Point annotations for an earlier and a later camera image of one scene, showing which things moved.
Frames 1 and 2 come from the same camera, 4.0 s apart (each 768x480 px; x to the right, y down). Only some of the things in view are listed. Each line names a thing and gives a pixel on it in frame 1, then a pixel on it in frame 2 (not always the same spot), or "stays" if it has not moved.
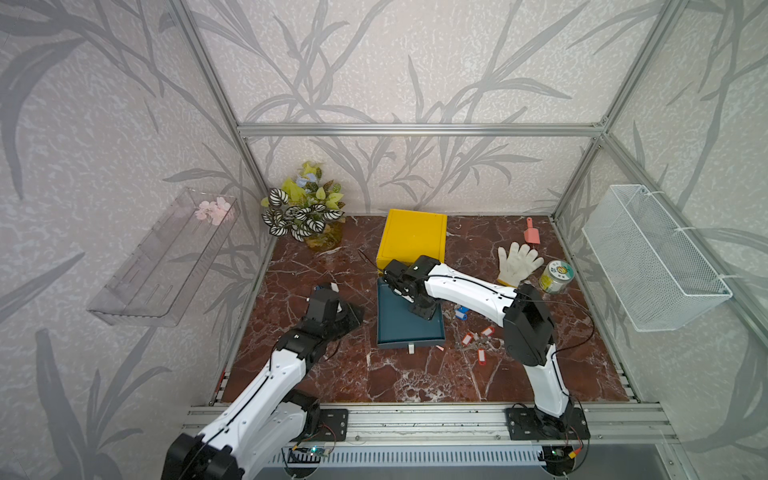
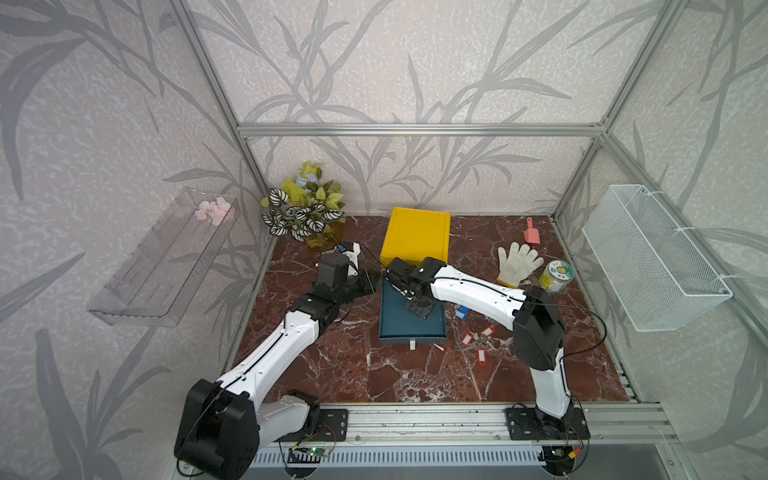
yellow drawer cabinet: x=408 y=235 stays
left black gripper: x=353 y=316 → x=368 y=287
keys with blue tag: x=462 y=313 stays
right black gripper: x=422 y=313 stays
